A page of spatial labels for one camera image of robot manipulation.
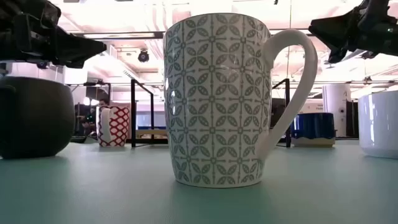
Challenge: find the green table mat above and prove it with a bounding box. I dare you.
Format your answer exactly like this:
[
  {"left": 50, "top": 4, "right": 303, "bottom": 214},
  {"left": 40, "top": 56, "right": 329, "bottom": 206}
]
[{"left": 0, "top": 138, "right": 398, "bottom": 224}]

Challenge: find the white round column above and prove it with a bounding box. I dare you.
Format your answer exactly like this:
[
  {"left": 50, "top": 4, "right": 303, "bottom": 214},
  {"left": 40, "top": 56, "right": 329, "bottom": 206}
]
[{"left": 322, "top": 83, "right": 352, "bottom": 138}]

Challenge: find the black metal rack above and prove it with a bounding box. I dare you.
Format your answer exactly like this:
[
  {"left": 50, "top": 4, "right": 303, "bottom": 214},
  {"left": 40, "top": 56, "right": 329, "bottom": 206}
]
[{"left": 65, "top": 81, "right": 112, "bottom": 138}]

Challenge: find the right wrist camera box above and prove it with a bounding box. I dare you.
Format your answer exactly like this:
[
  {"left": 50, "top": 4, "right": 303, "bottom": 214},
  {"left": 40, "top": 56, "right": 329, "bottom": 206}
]
[{"left": 365, "top": 0, "right": 393, "bottom": 19}]

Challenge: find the white mug green leaf pattern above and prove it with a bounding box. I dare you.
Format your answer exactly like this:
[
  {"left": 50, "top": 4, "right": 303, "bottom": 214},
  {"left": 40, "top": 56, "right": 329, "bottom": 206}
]
[{"left": 162, "top": 12, "right": 319, "bottom": 189}]

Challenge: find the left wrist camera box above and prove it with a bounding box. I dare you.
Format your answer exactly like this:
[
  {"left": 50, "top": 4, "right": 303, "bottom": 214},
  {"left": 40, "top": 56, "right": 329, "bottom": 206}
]
[{"left": 39, "top": 0, "right": 62, "bottom": 29}]

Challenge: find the dark navy round mug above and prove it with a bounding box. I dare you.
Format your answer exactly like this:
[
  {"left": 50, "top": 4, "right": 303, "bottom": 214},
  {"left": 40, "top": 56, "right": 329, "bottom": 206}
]
[{"left": 0, "top": 76, "right": 76, "bottom": 160}]

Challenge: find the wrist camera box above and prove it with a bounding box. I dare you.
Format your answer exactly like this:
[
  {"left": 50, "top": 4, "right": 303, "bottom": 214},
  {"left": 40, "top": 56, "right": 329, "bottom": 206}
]
[
  {"left": 39, "top": 0, "right": 62, "bottom": 29},
  {"left": 365, "top": 0, "right": 393, "bottom": 19}
]

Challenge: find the long black light rail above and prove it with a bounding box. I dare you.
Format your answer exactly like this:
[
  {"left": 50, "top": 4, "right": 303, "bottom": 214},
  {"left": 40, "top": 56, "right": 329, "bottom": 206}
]
[{"left": 74, "top": 28, "right": 312, "bottom": 40}]

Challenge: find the blue mug beige base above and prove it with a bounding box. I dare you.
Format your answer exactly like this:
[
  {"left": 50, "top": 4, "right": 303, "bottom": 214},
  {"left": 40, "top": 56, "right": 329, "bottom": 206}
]
[{"left": 291, "top": 112, "right": 336, "bottom": 148}]

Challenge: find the wooden shelf black metal frame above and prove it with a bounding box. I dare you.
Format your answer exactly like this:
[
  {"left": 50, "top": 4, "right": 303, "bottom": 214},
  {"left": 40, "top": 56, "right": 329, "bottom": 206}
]
[{"left": 130, "top": 78, "right": 292, "bottom": 149}]

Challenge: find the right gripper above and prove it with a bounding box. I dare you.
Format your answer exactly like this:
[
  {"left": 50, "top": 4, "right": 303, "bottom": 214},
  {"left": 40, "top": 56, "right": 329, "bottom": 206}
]
[{"left": 308, "top": 11, "right": 398, "bottom": 64}]

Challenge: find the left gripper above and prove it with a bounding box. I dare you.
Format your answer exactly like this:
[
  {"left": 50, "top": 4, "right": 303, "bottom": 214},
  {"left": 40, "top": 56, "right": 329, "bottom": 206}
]
[{"left": 15, "top": 0, "right": 108, "bottom": 68}]

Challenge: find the black partition curtain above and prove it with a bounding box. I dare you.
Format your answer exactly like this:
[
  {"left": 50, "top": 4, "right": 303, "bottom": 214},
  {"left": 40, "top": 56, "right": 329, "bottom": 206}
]
[{"left": 345, "top": 99, "right": 359, "bottom": 139}]

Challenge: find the white mug pink inside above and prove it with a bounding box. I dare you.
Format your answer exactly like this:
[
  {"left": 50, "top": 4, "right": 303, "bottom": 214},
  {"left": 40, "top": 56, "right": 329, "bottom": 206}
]
[{"left": 358, "top": 90, "right": 398, "bottom": 159}]

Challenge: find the white mug red lattice pattern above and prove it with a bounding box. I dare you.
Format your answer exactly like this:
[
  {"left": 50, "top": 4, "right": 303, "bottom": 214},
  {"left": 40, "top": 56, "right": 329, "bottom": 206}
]
[{"left": 96, "top": 105, "right": 131, "bottom": 147}]

